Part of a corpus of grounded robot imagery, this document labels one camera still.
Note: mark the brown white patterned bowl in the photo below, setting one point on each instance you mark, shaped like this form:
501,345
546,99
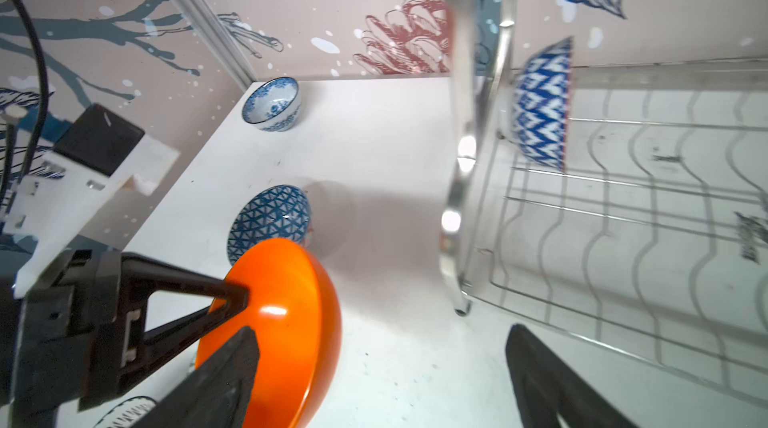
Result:
126,413

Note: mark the blue triangle pattern bowl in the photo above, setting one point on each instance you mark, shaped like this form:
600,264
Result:
281,211

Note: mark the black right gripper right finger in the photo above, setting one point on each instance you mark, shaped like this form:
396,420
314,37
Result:
548,392

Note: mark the orange plastic bowl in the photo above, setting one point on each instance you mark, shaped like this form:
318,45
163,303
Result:
295,313

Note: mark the stainless steel dish rack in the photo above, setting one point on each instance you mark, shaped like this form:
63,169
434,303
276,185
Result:
652,243

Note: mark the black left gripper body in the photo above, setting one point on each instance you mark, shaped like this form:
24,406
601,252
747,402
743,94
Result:
67,345

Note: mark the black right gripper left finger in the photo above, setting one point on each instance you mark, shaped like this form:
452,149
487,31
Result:
217,394

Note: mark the blue floral white bowl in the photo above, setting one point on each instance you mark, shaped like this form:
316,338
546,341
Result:
275,106

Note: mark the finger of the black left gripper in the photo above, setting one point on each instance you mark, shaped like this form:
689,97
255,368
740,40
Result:
162,344
142,276

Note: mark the red patterned bowl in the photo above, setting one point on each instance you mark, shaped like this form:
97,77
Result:
541,104

